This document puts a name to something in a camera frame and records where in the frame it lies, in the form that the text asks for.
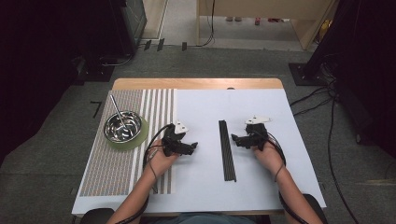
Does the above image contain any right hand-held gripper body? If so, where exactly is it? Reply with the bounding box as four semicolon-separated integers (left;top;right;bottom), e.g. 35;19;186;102
245;115;273;151

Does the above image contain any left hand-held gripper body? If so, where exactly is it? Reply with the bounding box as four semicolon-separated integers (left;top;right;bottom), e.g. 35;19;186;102
162;119;190;158

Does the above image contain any black chopstick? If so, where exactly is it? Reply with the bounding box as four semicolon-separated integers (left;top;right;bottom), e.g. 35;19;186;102
219;119;230;182
224;119;237;182
219;119;228;182
223;119;234;182
221;119;233;182

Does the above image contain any steel bowl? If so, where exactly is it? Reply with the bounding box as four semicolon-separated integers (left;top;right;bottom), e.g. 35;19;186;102
103;110;143;145

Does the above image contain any person's right hand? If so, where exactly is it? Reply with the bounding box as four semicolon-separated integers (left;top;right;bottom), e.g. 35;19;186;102
251;142;286;175

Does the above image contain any person's left hand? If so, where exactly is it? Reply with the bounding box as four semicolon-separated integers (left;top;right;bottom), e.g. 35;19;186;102
145;138;180;181

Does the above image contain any green round coaster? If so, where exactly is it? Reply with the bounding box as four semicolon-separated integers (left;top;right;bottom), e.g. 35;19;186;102
106;116;149;152

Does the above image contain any white table sheet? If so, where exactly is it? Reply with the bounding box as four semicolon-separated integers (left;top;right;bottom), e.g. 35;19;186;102
71;88;327;217

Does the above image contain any wooden table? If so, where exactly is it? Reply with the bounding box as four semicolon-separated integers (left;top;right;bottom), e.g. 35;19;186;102
74;77;327;217

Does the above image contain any metal spoon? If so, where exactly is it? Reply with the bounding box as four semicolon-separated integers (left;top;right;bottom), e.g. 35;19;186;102
109;93;129;130

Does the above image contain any striped placemat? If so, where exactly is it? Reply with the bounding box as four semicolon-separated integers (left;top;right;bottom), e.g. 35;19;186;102
78;88;177;198

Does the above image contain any black stand base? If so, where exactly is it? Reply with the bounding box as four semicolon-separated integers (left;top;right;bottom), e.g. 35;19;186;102
288;62;328;87
74;55;116;86

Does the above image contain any black chair armrest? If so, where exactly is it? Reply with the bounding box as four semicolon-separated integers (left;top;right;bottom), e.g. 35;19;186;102
78;207;116;224
303;194;329;224

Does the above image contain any yellow object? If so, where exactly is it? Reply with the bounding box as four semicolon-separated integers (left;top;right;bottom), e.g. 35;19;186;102
318;19;333;40

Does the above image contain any beige floor tape strip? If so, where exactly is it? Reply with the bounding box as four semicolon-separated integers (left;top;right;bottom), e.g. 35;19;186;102
354;179;396;188

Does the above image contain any light wooden desk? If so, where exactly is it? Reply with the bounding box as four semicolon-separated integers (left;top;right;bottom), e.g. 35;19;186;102
195;0;339;51

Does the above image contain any black curtain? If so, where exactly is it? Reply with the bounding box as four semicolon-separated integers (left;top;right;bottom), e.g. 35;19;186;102
306;0;396;158
0;0;138;162

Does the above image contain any thin grey cord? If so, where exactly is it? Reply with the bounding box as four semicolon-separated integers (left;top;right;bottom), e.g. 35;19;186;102
274;161;286;183
148;148;159;194

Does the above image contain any long black floor cable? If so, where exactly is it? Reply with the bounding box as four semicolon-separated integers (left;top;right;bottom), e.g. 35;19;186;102
326;92;361;224

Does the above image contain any grey floor cable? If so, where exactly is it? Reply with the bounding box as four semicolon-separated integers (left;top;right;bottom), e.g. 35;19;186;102
100;53;134;67

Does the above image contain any black hanging cable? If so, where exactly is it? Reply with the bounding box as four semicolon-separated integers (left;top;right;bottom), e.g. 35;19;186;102
199;0;217;49

